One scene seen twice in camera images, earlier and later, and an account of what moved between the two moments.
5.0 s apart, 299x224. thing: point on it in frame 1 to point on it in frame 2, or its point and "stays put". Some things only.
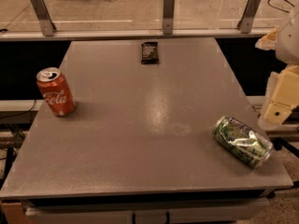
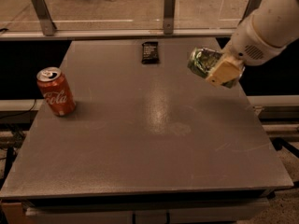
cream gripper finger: x=285 y=97 to x=227 y=72
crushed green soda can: x=242 y=143 to x=201 y=61
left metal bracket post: x=42 y=13 stays put
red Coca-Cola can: x=55 y=91 stays put
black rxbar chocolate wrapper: x=149 y=52 stays put
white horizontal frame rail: x=134 y=34 stays put
